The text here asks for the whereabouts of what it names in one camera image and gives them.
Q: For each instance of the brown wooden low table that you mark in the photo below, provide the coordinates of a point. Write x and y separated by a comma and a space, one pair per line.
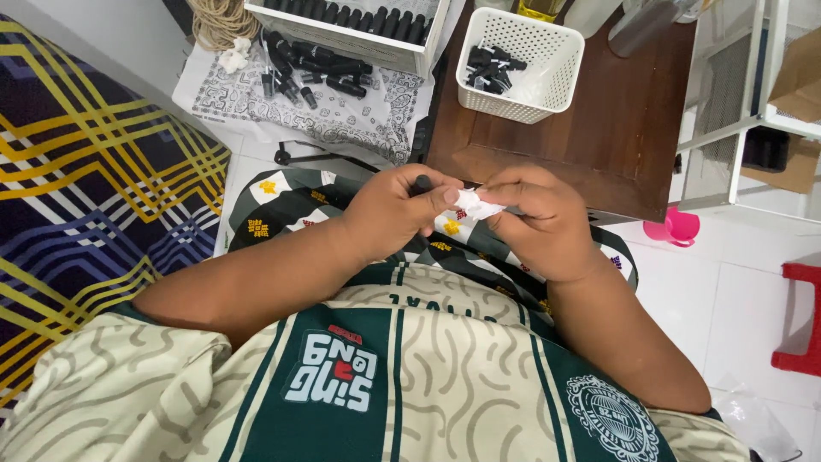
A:
609, 128

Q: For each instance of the heap of black spray caps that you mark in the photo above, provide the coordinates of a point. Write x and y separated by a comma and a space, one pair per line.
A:
491, 67

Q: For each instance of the white tissue wad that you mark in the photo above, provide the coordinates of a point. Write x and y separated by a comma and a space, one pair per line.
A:
476, 205

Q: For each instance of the crumpled clear plastic bag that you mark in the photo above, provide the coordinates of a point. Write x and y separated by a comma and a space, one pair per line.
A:
753, 417

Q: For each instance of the small black bottle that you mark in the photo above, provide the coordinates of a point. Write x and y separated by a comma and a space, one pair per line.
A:
421, 185

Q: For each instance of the person's left hand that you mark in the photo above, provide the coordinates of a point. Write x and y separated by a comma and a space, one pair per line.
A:
385, 212

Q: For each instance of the pile of black spray bottles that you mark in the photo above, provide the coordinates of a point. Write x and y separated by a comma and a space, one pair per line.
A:
321, 67

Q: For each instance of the white storage crate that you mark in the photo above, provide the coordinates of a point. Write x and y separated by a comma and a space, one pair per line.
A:
359, 42

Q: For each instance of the white plastic bottle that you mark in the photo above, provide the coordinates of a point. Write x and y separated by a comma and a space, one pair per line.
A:
590, 16

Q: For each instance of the pink plastic cup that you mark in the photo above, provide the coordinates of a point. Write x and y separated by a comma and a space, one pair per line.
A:
677, 228

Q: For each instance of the white paisley bandana cloth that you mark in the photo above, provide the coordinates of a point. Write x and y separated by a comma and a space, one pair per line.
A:
333, 125

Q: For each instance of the white perforated plastic basket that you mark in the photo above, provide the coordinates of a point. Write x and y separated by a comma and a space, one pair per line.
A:
558, 64

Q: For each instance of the person's right hand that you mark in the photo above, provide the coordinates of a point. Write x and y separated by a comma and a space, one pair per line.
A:
551, 224

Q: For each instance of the white metal rack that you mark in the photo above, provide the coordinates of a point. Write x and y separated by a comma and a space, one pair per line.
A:
750, 115

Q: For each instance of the clear grey bottle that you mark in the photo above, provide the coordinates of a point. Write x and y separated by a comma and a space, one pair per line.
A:
641, 29

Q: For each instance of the bottle of yellow liquid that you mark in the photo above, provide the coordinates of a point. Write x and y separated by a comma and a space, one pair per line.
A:
540, 9

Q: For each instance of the white cotton wad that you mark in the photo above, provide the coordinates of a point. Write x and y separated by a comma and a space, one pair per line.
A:
234, 58

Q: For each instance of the plaid purple and yellow mattress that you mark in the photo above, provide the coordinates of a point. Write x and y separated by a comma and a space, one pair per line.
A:
96, 192

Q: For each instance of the red plastic stool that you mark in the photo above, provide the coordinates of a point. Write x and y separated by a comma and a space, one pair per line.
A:
808, 359

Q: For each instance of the cream and green patterned shirt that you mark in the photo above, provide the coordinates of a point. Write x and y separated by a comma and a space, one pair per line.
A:
397, 385

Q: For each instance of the black tripod stand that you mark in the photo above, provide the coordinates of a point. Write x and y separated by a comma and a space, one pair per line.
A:
308, 156

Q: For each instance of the row of black bottles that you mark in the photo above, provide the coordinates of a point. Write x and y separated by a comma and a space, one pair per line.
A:
378, 19

